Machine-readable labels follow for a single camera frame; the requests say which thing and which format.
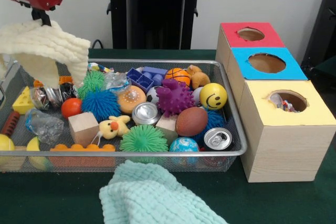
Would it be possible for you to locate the orange plastic tray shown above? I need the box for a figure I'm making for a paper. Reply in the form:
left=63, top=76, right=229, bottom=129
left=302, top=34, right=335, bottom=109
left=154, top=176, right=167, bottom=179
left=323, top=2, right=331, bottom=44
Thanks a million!
left=34, top=76, right=73, bottom=87

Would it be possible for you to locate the black cable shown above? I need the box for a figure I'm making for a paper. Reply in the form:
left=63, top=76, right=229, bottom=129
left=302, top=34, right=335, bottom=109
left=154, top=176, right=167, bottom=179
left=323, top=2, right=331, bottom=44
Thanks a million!
left=92, top=39, right=106, bottom=50

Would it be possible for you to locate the white multicolour print cloth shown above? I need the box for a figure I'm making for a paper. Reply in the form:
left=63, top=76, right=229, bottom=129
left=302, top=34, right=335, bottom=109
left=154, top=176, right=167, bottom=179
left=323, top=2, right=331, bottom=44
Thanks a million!
left=278, top=98, right=297, bottom=112

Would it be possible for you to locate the plain wooden block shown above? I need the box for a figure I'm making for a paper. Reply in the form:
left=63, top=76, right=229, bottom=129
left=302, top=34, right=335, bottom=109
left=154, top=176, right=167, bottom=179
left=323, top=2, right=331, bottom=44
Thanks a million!
left=68, top=111, right=100, bottom=147

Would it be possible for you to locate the yellow duck plush toy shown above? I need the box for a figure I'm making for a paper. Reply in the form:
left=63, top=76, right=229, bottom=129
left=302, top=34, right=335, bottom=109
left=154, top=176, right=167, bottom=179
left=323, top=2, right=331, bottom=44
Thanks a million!
left=99, top=115, right=131, bottom=141

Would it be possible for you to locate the green spiky ball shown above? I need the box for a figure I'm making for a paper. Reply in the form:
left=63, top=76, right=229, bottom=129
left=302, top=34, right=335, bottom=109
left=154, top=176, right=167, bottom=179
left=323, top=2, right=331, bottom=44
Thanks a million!
left=120, top=124, right=169, bottom=164
left=79, top=71, right=106, bottom=99

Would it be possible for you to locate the purple spiky ball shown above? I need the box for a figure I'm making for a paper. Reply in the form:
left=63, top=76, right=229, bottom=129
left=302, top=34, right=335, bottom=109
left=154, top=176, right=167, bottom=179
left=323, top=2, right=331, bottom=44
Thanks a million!
left=156, top=79, right=195, bottom=116

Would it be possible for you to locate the cream knitted cloth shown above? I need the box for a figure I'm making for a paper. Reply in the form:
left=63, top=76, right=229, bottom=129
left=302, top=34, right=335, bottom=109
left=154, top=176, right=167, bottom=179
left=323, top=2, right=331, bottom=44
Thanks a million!
left=0, top=19, right=91, bottom=89

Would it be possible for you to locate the orange toy brick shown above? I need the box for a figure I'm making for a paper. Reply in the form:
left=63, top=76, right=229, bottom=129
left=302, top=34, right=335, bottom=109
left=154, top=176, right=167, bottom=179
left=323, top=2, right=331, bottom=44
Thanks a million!
left=50, top=143, right=116, bottom=155

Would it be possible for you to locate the shallow wire mesh bin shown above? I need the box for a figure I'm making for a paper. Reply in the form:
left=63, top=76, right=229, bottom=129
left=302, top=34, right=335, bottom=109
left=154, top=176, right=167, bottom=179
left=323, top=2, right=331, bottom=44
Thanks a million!
left=0, top=58, right=248, bottom=173

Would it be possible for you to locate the orange toy basketball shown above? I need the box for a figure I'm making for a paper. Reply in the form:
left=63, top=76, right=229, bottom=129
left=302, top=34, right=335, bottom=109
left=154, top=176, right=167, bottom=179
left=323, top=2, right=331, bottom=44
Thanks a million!
left=165, top=68, right=192, bottom=86

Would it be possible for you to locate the red ball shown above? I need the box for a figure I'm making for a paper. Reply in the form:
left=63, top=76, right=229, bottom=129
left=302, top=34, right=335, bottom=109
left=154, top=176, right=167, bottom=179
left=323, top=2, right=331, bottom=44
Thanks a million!
left=61, top=98, right=83, bottom=118

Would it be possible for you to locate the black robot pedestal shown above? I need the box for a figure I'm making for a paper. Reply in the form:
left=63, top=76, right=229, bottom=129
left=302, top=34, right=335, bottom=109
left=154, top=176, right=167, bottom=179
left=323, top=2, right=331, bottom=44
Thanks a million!
left=101, top=0, right=212, bottom=50

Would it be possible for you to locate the yellow smiley face ball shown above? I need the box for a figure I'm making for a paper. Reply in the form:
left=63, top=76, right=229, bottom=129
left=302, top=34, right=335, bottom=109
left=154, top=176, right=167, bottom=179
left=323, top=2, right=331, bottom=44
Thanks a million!
left=199, top=83, right=228, bottom=111

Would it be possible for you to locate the wooden box with three holes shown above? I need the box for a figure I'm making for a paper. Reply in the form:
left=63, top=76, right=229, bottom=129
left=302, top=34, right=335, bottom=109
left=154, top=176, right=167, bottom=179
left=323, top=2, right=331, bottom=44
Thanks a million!
left=215, top=22, right=336, bottom=184

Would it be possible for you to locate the blue spiky ball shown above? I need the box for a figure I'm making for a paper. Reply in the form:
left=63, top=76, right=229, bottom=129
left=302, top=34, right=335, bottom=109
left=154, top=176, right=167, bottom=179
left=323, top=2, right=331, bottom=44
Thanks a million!
left=81, top=89, right=122, bottom=124

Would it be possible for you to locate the yellow cheese wedge toy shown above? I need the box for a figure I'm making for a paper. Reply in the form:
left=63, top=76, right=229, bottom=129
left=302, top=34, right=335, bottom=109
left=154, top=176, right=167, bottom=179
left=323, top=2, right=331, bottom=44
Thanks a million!
left=13, top=86, right=36, bottom=114

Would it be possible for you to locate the plain yellow ball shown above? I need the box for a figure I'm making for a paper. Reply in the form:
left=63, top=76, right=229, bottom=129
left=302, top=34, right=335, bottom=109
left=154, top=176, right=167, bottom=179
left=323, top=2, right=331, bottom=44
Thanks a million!
left=0, top=133, right=16, bottom=171

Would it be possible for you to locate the brown toy football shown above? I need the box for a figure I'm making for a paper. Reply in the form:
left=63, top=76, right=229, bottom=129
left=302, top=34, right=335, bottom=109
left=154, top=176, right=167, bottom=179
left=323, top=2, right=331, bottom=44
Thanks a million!
left=175, top=107, right=208, bottom=137

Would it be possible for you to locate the blue globe ball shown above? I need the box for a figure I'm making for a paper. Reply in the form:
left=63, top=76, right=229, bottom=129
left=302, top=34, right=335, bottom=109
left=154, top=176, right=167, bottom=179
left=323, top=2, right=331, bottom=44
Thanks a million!
left=170, top=137, right=200, bottom=166

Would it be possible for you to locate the mint green knitted cloth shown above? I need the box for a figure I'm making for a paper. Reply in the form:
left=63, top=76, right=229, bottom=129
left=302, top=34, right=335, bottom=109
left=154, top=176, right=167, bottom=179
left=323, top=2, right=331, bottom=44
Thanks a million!
left=100, top=160, right=226, bottom=224

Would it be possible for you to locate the silver drink can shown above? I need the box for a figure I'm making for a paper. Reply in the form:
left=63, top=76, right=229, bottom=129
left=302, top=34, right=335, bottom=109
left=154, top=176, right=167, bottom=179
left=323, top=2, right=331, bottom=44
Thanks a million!
left=204, top=127, right=233, bottom=151

